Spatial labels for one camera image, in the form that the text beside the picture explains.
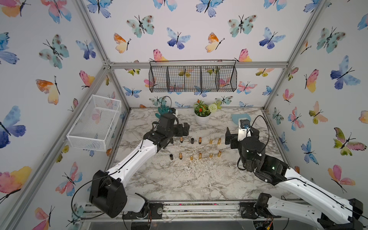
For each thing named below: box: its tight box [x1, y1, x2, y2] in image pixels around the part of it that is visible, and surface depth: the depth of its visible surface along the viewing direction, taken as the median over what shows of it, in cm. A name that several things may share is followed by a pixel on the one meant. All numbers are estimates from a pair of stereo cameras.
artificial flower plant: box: [193, 99, 223, 117], surface depth 102 cm
